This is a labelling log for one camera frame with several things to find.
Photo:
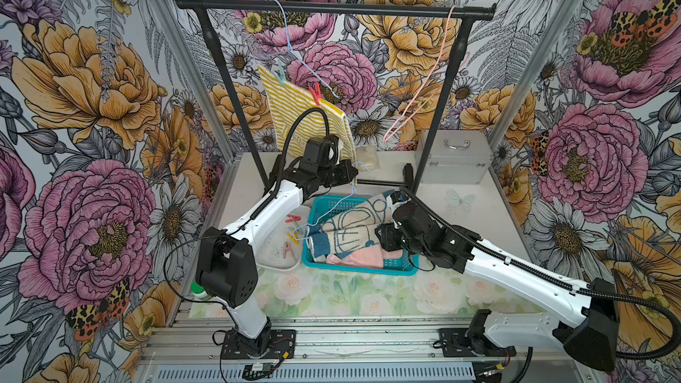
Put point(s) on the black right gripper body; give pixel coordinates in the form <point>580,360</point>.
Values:
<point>395,238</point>

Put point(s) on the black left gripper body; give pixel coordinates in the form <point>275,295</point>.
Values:
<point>335,175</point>

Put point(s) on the teal plastic basket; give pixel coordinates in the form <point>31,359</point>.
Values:
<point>403,268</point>

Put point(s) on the pink towel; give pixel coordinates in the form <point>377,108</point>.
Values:
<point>371,257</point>

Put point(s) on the blue and beige towel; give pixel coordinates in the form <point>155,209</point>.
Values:
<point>350,227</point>

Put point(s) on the black clothes rack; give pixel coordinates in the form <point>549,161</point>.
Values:
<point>468,16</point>

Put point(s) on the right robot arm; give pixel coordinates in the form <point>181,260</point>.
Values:
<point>582,326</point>

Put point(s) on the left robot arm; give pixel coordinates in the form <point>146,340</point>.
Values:
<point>226,267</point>

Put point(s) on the clear plastic bag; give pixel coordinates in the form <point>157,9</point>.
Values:
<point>368,159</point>

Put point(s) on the white plastic tray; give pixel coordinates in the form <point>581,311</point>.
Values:
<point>270,254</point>

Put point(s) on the silver aluminium case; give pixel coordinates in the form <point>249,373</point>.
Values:
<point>457,157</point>

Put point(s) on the green clothespin on yellow towel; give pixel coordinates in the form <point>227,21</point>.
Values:
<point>280,74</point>

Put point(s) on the floral table mat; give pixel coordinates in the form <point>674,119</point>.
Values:
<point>312,292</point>

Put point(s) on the green capped white bottle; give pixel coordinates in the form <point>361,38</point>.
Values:
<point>198,292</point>

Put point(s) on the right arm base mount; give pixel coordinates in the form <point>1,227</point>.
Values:
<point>455,342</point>

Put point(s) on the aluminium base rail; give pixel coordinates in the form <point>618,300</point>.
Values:
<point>364,349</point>

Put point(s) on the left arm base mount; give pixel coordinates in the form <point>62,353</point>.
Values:
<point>271,344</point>

